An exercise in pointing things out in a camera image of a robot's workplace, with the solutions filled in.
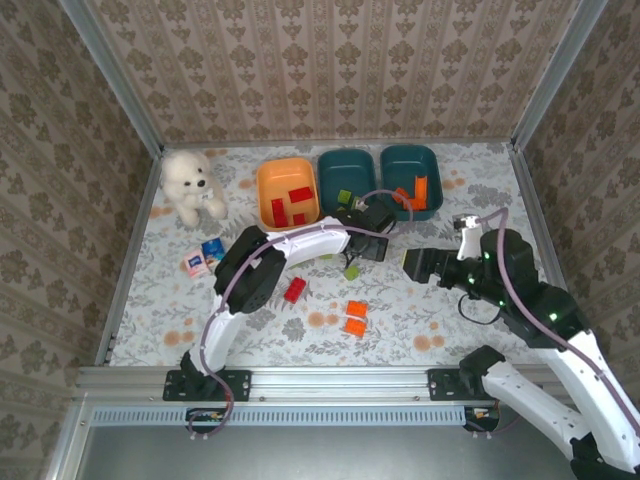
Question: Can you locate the pink tissue pack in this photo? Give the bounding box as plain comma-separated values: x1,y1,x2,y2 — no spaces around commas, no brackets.
182,249,209,279

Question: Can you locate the white plush bear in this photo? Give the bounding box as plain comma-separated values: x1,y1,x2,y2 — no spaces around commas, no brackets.
159,150,229,229

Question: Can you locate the slotted grey cable tray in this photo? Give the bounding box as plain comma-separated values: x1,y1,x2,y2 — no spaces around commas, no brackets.
91,405,469,427

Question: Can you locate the base wire connector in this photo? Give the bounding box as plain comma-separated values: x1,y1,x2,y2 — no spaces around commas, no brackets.
463,405,501,432
185,407,226,434

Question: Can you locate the grey metal panel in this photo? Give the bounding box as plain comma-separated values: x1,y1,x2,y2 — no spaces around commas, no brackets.
47,399,601,480

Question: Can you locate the orange curved lego piece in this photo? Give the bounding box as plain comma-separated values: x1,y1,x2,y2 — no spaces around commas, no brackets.
412,174,430,210

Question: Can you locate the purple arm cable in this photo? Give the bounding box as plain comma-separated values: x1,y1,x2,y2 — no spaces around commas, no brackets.
469,207,640,439
187,188,415,441

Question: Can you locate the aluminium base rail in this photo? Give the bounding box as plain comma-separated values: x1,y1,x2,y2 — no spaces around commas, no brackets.
74,366,571,404

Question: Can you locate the red two-by-four lego brick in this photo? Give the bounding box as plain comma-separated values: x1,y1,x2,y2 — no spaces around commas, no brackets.
283,276,308,304

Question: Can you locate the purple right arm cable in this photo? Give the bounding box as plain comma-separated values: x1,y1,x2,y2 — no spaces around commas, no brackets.
469,207,640,439

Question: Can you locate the teal plastic bin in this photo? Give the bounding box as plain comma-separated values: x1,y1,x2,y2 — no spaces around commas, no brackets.
317,148,377,227
379,144,444,221

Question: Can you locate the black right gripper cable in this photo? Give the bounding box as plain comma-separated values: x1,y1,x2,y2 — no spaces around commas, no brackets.
458,292,504,326

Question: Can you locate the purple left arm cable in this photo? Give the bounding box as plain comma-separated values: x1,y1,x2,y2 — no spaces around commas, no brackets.
187,188,415,441

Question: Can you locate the aluminium side rail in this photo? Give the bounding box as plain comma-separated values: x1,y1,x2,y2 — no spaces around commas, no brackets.
93,147,169,369
508,143,551,281

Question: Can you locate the aluminium frame post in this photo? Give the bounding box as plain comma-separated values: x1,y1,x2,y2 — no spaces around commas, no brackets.
510,0,609,151
57,0,166,154

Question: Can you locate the orange plastic bin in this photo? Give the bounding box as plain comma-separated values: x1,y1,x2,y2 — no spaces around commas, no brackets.
255,156,321,233

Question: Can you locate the blue tissue pack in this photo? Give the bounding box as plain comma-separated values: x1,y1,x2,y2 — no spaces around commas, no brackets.
200,237,226,266

